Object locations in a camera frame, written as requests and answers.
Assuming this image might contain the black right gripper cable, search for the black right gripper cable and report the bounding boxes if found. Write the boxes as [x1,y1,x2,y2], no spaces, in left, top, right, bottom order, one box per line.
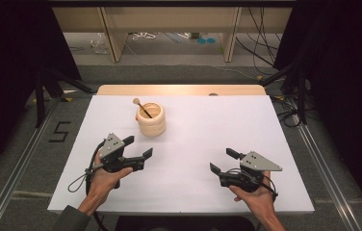
[228,167,279,203]

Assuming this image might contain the person's right hand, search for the person's right hand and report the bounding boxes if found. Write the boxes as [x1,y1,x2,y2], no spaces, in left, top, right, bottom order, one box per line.
[228,170,278,219]

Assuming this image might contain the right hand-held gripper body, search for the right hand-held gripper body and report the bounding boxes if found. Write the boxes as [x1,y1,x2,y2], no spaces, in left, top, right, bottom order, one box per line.
[219,150,284,193]

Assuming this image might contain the black hanging cables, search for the black hanging cables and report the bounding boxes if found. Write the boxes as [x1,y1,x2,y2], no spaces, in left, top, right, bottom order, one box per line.
[235,7,283,76]

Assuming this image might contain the aluminium floor rail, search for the aluminium floor rail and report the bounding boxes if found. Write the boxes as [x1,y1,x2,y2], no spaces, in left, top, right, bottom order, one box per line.
[289,95,362,231]
[0,97,62,231]

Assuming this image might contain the thick black gripper cable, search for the thick black gripper cable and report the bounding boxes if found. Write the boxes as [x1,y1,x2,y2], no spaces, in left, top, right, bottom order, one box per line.
[84,141,110,231]

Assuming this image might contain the person's left hand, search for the person's left hand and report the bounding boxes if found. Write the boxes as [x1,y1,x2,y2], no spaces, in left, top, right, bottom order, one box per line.
[84,150,134,211]

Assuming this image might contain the light wooden table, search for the light wooden table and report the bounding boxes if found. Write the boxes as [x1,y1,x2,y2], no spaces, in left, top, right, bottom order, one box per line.
[96,84,268,96]

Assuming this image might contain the ribbed wooden cup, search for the ribbed wooden cup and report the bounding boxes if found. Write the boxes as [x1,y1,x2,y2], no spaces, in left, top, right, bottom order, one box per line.
[135,101,168,139]

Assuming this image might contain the black floor cables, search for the black floor cables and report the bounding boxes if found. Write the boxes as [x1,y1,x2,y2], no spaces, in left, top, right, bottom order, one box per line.
[271,94,302,128]

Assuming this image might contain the thin black looped cord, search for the thin black looped cord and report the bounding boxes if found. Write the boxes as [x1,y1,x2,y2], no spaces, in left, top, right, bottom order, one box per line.
[67,172,94,193]

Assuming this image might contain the light wooden desk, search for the light wooden desk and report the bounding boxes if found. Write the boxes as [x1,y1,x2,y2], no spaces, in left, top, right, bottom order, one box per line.
[52,7,294,64]

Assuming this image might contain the black metal stand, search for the black metal stand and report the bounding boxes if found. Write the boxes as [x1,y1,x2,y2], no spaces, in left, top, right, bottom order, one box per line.
[34,66,95,129]
[259,61,308,125]

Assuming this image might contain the clear plastic bag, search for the clear plastic bag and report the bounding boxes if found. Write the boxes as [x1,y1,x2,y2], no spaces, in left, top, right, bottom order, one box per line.
[90,32,110,55]

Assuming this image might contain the black stick with wooden ball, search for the black stick with wooden ball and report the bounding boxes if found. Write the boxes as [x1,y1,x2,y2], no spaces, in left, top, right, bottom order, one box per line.
[132,97,154,119]

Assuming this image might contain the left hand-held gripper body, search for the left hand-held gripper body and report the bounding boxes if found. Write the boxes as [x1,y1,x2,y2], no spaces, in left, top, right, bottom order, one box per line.
[91,132,145,173]

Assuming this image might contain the dark curtain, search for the dark curtain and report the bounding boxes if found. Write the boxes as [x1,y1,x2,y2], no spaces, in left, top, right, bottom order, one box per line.
[273,0,362,224]
[0,0,83,186]

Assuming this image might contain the white table board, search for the white table board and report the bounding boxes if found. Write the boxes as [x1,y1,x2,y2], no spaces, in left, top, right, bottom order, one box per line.
[47,94,316,216]

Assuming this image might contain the white coiled cable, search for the white coiled cable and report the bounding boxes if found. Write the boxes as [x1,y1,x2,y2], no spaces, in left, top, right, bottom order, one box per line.
[132,31,157,41]

